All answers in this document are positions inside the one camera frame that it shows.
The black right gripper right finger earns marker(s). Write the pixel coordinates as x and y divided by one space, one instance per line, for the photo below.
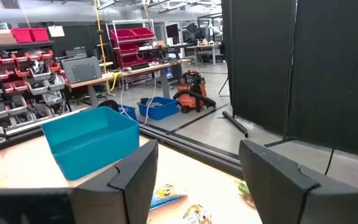
284 193

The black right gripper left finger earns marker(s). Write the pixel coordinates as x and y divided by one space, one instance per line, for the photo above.
129 186

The blue white granola bar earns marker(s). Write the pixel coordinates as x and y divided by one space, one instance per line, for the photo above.
165 196

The green orange granola bar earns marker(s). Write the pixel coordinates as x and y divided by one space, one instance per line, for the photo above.
245 193

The silver orange granola bar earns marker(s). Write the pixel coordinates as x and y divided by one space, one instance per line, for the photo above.
197 215

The opaque blue plastic bin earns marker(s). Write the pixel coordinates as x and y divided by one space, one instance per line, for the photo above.
89 149

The blue floor storage bin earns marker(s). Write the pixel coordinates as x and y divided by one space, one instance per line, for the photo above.
160 109
129 112

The orange shop vacuum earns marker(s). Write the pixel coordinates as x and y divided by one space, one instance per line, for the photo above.
191 93

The wooden top workbench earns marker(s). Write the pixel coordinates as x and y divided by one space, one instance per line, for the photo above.
129 73

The small grey parts bin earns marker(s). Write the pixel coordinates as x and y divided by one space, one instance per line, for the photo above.
53 99
56 84
40 74
38 88

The grey computer monitor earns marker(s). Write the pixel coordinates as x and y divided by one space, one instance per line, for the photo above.
81 70

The black partition panel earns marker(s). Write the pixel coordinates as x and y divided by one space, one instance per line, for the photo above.
259 62
337 77

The red storage bin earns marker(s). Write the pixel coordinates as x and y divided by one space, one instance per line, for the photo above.
39 35
123 35
128 49
21 35
130 60
143 32

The wooden desk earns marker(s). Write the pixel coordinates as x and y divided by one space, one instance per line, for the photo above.
202 47

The black computer monitor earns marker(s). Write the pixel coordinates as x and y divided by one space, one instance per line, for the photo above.
172 31

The white paper sheet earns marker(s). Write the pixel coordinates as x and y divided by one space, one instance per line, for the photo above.
56 31

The black shelf unit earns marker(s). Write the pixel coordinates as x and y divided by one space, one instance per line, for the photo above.
17 46

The cardboard box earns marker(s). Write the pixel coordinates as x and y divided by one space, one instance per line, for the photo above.
3 38

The black aluminium table frame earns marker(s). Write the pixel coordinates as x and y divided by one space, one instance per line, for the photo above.
197 152

